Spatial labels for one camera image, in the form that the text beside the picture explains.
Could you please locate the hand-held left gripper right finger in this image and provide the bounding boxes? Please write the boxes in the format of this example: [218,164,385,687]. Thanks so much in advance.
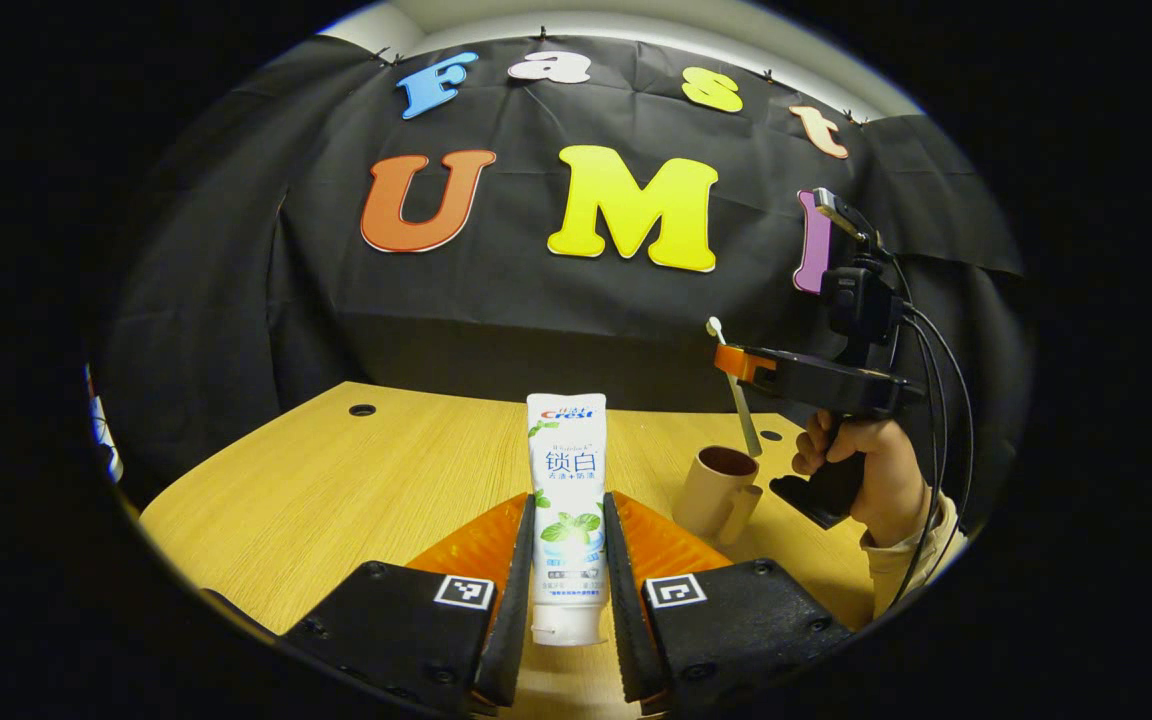
[603,490,855,706]

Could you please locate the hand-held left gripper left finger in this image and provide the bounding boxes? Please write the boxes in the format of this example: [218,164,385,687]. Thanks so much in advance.
[276,492,537,716]

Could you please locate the white toothbrush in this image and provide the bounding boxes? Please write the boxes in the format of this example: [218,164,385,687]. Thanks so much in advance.
[706,316,764,459]

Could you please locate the beige cup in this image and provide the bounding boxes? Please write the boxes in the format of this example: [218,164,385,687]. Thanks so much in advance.
[673,445,765,546]

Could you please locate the white toothpaste tube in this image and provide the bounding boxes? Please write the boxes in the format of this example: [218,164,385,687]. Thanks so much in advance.
[526,392,609,648]

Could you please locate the wooden desktop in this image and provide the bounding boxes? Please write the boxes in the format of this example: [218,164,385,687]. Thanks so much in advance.
[139,382,882,720]

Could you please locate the black backdrop cloth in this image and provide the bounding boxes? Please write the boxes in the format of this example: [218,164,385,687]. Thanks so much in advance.
[101,35,1027,521]

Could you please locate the computer monitor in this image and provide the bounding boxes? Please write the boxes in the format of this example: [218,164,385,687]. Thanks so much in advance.
[86,365,122,481]

